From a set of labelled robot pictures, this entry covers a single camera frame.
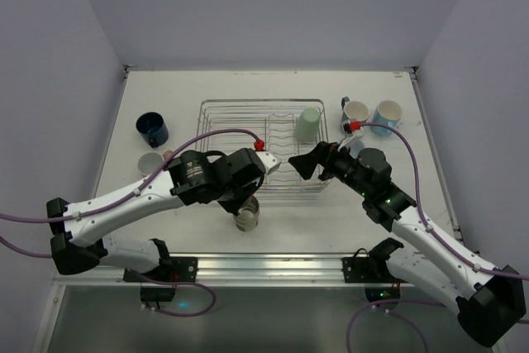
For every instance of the pink dotted mug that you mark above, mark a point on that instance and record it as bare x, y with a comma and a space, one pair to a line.
152, 163

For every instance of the left controller box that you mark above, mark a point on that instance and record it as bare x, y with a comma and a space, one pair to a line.
156, 295

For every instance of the light blue mug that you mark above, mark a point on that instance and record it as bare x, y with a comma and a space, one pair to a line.
386, 116

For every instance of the cream brown cup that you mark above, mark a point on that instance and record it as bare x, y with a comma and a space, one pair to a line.
249, 211
246, 226

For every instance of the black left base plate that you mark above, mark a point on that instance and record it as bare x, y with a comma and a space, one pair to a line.
173, 269

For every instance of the dark teal grey mug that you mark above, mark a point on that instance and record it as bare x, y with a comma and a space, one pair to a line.
352, 111

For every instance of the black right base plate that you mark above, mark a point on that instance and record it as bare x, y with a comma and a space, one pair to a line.
367, 267

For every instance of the mint green cup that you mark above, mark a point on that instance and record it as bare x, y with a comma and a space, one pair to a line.
307, 125

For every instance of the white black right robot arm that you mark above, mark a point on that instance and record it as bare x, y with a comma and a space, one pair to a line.
486, 300

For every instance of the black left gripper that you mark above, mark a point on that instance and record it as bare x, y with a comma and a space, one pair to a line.
233, 204

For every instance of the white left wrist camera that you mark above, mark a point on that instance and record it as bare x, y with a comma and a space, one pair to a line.
270, 162

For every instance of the aluminium mounting rail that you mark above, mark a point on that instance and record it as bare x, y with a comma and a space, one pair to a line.
238, 270

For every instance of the controller box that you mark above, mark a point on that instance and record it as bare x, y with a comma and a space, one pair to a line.
376, 294
156, 295

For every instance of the dark blue mug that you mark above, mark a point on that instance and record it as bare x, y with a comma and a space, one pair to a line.
152, 128

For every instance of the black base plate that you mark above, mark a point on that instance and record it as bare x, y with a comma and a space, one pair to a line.
173, 269
367, 267

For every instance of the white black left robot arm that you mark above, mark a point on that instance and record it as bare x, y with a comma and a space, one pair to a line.
86, 238

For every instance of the chrome wire dish rack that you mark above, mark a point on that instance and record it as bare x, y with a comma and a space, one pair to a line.
274, 121

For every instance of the right controller box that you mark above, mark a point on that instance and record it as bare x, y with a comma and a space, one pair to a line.
376, 294

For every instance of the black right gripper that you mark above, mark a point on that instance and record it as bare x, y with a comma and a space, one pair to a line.
323, 161

